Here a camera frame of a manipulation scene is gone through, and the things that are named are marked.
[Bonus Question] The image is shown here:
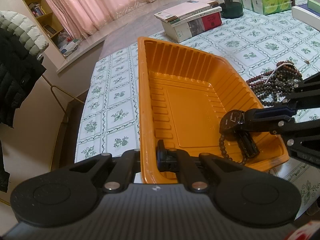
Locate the dark wooden bead necklace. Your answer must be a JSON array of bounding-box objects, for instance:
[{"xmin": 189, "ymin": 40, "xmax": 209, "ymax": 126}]
[{"xmin": 249, "ymin": 65, "xmax": 303, "ymax": 107}]

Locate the white pearl necklace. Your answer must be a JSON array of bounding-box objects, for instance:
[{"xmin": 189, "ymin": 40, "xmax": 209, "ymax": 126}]
[{"xmin": 265, "ymin": 63, "xmax": 295, "ymax": 84}]

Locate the black beaded bracelet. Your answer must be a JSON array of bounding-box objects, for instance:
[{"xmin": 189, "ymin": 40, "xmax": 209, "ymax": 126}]
[{"xmin": 218, "ymin": 129, "xmax": 261, "ymax": 166}]

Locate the orange plastic tray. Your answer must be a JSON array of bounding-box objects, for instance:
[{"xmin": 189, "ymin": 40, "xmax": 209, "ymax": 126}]
[{"xmin": 137, "ymin": 36, "xmax": 290, "ymax": 184}]

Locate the black wrist watch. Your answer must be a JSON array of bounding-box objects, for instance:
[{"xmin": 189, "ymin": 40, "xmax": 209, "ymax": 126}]
[{"xmin": 219, "ymin": 109, "xmax": 245, "ymax": 135}]

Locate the long white box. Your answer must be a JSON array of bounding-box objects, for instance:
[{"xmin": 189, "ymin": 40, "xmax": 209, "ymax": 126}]
[{"xmin": 291, "ymin": 6, "xmax": 320, "ymax": 31}]

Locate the long green box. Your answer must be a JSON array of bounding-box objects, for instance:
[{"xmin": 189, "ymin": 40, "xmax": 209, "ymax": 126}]
[{"xmin": 308, "ymin": 0, "xmax": 320, "ymax": 13}]

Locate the green tissue pack bundle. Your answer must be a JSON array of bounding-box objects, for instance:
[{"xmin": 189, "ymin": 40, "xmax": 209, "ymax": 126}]
[{"xmin": 241, "ymin": 0, "xmax": 292, "ymax": 15}]

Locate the gold metal coat rack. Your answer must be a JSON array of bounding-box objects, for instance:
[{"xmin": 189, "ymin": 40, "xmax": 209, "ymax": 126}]
[{"xmin": 41, "ymin": 74, "xmax": 86, "ymax": 123}]

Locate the green glass humidifier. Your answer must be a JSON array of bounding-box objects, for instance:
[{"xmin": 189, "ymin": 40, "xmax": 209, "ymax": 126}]
[{"xmin": 216, "ymin": 0, "xmax": 244, "ymax": 19}]

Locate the thick white red book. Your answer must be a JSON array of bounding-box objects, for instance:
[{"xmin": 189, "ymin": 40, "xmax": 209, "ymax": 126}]
[{"xmin": 162, "ymin": 12, "xmax": 222, "ymax": 43}]

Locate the black puffer jacket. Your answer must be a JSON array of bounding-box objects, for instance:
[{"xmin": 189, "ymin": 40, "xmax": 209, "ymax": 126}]
[{"xmin": 0, "ymin": 27, "xmax": 47, "ymax": 193}]

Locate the pink cover book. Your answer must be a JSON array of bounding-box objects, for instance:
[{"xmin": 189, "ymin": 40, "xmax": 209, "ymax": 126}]
[{"xmin": 154, "ymin": 0, "xmax": 219, "ymax": 24}]

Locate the plastic bag on sill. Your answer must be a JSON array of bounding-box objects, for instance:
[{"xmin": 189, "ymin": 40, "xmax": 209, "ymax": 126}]
[{"xmin": 57, "ymin": 32, "xmax": 80, "ymax": 57}]

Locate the wooden bookshelf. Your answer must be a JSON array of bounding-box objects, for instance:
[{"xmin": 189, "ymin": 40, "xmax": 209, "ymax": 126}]
[{"xmin": 22, "ymin": 0, "xmax": 65, "ymax": 52}]

